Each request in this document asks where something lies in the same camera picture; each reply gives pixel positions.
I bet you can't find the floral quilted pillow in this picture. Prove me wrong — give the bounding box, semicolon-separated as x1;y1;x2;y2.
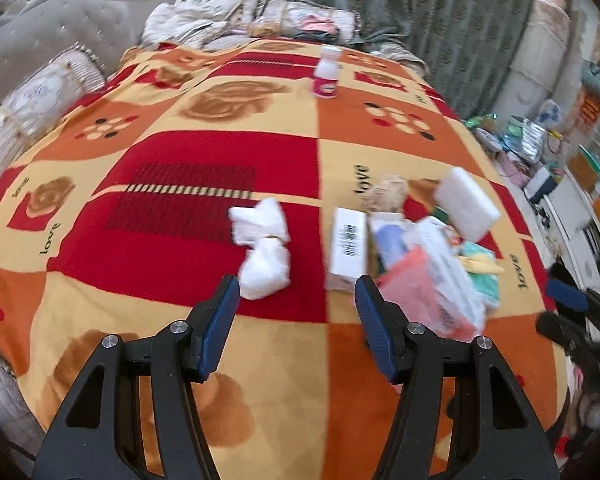
250;0;362;44
142;0;261;51

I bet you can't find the white crumpled tissue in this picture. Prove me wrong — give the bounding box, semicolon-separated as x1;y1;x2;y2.
228;197;292;301

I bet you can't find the brown crumpled paper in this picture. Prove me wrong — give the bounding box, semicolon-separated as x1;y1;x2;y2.
362;174;410;216

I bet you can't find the green patterned curtain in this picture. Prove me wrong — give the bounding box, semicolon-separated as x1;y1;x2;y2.
187;0;541;121

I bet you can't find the green and white carton box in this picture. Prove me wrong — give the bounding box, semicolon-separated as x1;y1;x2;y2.
325;206;381;293

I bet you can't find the white foam block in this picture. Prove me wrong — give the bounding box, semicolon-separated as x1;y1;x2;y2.
432;166;502;243

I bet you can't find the red orange printed blanket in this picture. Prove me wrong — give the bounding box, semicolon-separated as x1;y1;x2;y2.
0;37;566;480

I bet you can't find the white blue plastic bag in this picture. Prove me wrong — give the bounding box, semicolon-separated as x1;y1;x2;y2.
536;99;564;127

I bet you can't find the green snack bag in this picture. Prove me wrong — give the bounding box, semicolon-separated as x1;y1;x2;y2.
464;114;499;132

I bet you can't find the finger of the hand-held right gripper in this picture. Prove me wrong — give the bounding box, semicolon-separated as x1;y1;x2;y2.
546;264;600;316
536;311;600;361

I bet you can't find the white bottle pink label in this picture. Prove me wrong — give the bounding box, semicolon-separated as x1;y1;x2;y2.
312;46;342;99

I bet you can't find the silver foil bag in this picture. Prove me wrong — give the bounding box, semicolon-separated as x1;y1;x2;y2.
510;117;548;161

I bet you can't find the grey tufted sofa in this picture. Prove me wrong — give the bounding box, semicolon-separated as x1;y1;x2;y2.
0;0;146;111

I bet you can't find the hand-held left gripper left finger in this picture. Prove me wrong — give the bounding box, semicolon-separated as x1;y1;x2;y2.
32;274;242;480

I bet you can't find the blue and white box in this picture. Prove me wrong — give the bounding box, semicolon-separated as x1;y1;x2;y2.
524;166;557;202

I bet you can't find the white plastic packet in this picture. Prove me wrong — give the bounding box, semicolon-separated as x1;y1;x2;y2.
415;217;486;331

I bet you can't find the white low cabinet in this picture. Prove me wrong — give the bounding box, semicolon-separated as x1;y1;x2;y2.
542;160;600;281

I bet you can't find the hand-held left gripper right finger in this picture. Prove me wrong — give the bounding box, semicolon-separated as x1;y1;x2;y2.
355;275;561;480

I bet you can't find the green and yellow packet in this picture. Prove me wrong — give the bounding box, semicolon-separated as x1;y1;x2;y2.
457;241;506;306

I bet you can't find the striped beige pillow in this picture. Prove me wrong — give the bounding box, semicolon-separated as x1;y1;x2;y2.
0;45;106;191

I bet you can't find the small round stool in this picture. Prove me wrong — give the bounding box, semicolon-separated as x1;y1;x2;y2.
475;127;507;155

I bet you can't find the pink plastic bag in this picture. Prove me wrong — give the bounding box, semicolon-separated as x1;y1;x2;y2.
377;247;481;343

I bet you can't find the light blue packet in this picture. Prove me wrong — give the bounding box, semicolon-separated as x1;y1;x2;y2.
372;215;411;271

